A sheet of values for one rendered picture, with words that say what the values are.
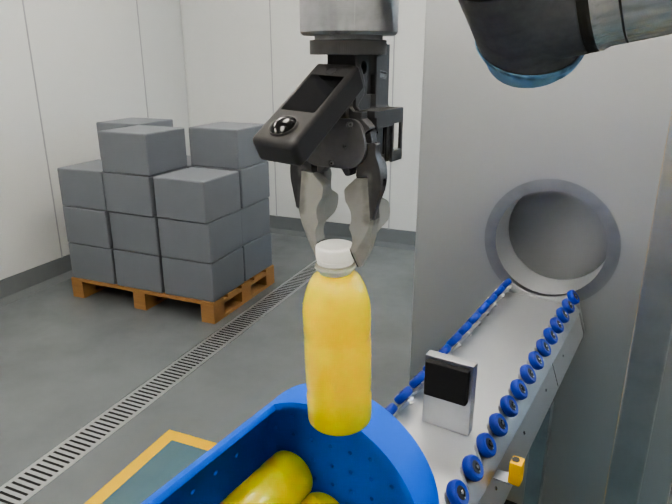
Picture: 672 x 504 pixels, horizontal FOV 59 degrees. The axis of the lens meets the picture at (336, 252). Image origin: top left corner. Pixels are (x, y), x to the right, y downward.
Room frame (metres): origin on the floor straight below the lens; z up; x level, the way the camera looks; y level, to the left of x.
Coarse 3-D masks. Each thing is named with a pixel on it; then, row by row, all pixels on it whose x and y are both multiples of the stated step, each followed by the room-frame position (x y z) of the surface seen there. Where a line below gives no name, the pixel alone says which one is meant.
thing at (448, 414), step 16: (432, 352) 1.06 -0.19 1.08; (432, 368) 1.03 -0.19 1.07; (448, 368) 1.01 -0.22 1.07; (464, 368) 1.01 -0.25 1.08; (432, 384) 1.03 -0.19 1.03; (448, 384) 1.01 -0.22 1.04; (464, 384) 1.00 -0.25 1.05; (432, 400) 1.04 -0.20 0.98; (448, 400) 1.01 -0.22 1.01; (464, 400) 0.99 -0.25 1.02; (432, 416) 1.04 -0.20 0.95; (448, 416) 1.03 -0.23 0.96; (464, 416) 1.01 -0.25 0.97; (464, 432) 1.01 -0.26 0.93
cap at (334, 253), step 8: (328, 240) 0.57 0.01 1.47; (336, 240) 0.57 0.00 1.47; (344, 240) 0.57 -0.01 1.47; (320, 248) 0.55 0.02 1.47; (328, 248) 0.55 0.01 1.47; (336, 248) 0.55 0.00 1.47; (344, 248) 0.55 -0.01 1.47; (320, 256) 0.55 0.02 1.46; (328, 256) 0.54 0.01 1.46; (336, 256) 0.54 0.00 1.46; (344, 256) 0.54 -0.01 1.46; (320, 264) 0.55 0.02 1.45; (328, 264) 0.54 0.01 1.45; (336, 264) 0.54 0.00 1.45; (344, 264) 0.55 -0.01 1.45
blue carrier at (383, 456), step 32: (256, 416) 0.65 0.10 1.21; (288, 416) 0.72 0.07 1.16; (384, 416) 0.64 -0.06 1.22; (224, 448) 0.59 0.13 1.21; (256, 448) 0.73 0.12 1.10; (288, 448) 0.73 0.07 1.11; (320, 448) 0.70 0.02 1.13; (352, 448) 0.67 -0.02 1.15; (384, 448) 0.59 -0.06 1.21; (416, 448) 0.62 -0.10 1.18; (192, 480) 0.61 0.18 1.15; (224, 480) 0.67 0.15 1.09; (320, 480) 0.70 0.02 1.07; (352, 480) 0.67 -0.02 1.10; (384, 480) 0.65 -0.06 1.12; (416, 480) 0.59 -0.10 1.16
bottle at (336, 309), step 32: (320, 288) 0.54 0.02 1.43; (352, 288) 0.54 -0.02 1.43; (320, 320) 0.53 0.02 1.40; (352, 320) 0.53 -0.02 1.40; (320, 352) 0.53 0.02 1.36; (352, 352) 0.53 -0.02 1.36; (320, 384) 0.54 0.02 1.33; (352, 384) 0.53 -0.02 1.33; (320, 416) 0.54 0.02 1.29; (352, 416) 0.53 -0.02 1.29
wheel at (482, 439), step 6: (480, 438) 0.92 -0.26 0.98; (486, 438) 0.93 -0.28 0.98; (492, 438) 0.94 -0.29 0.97; (480, 444) 0.92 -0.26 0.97; (486, 444) 0.92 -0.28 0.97; (492, 444) 0.93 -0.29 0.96; (480, 450) 0.91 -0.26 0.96; (486, 450) 0.91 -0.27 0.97; (492, 450) 0.92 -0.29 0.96; (486, 456) 0.91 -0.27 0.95; (492, 456) 0.91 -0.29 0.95
